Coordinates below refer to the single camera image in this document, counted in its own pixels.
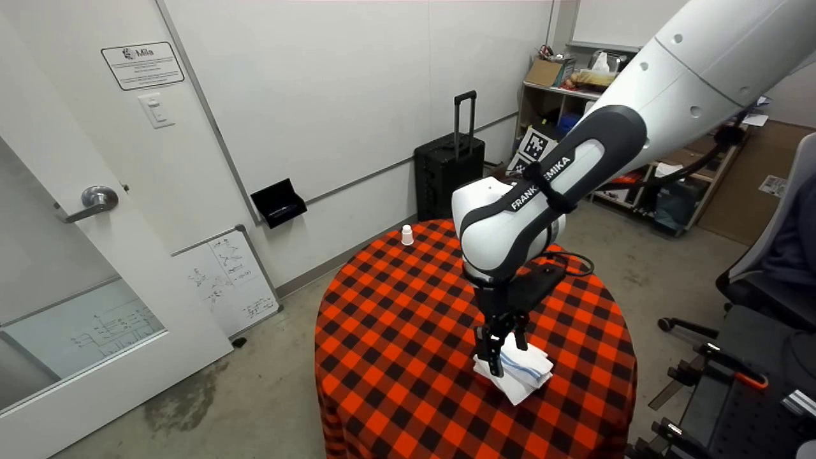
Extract black perforated breadboard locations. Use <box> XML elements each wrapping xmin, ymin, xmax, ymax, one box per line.
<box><xmin>630</xmin><ymin>303</ymin><xmax>816</xmax><ymax>459</ymax></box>

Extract black suitcase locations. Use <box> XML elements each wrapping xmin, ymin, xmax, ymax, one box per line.
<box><xmin>411</xmin><ymin>90</ymin><xmax>487</xmax><ymax>223</ymax></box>

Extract silver door handle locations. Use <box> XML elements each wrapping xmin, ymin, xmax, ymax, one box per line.
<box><xmin>62</xmin><ymin>184</ymin><xmax>121</xmax><ymax>227</ymax></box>

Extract white light switch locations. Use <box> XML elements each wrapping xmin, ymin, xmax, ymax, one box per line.
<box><xmin>138</xmin><ymin>91</ymin><xmax>178</xmax><ymax>132</ymax></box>

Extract small leaning whiteboard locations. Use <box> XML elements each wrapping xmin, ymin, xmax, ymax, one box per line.
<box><xmin>171</xmin><ymin>222</ymin><xmax>282</xmax><ymax>341</ymax></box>

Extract red black checkered tablecloth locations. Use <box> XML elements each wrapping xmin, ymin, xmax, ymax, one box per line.
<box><xmin>310</xmin><ymin>213</ymin><xmax>639</xmax><ymax>459</ymax></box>

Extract black wall tray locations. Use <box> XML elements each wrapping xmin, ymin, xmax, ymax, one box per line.
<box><xmin>250</xmin><ymin>175</ymin><xmax>309</xmax><ymax>231</ymax></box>

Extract cardboard box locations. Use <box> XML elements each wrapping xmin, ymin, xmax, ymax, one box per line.
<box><xmin>526</xmin><ymin>53</ymin><xmax>569</xmax><ymax>90</ymax></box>

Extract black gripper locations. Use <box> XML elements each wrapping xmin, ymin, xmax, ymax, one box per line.
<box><xmin>464</xmin><ymin>267</ymin><xmax>535</xmax><ymax>379</ymax></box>

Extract white door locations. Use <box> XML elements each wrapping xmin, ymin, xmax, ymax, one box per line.
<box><xmin>0</xmin><ymin>0</ymin><xmax>237</xmax><ymax>459</ymax></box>

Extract black orange clamp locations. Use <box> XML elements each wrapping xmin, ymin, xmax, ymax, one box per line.
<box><xmin>696</xmin><ymin>336</ymin><xmax>773</xmax><ymax>394</ymax></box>

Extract white towel with blue stripes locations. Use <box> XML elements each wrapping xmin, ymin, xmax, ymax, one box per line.
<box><xmin>470</xmin><ymin>331</ymin><xmax>559</xmax><ymax>408</ymax></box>

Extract black white tag board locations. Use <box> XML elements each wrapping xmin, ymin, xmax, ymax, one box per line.
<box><xmin>505</xmin><ymin>123</ymin><xmax>563</xmax><ymax>178</ymax></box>

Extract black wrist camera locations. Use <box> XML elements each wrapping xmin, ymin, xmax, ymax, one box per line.
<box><xmin>506</xmin><ymin>260</ymin><xmax>570</xmax><ymax>315</ymax></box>

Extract dark office chair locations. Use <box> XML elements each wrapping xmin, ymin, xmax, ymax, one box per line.
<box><xmin>656</xmin><ymin>129</ymin><xmax>816</xmax><ymax>341</ymax></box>

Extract cluttered storage shelf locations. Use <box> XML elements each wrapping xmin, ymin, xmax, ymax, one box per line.
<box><xmin>515</xmin><ymin>48</ymin><xmax>750</xmax><ymax>236</ymax></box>

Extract white printed sign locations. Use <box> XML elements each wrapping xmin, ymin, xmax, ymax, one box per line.
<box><xmin>96</xmin><ymin>37</ymin><xmax>189</xmax><ymax>95</ymax></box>

